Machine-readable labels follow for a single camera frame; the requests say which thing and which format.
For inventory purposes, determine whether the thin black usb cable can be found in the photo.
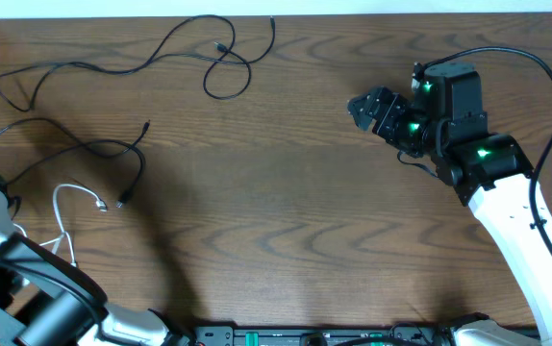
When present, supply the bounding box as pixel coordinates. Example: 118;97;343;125
0;13;277;112

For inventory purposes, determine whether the white usb cable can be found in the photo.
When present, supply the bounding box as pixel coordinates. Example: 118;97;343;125
13;183;109;268

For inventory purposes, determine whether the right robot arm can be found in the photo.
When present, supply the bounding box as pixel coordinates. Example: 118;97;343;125
347;62;552;345

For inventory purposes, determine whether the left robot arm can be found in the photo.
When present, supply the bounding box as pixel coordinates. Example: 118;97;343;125
0;180;195;346

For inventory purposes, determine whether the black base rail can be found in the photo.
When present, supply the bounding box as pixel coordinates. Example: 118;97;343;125
194;323;452;346

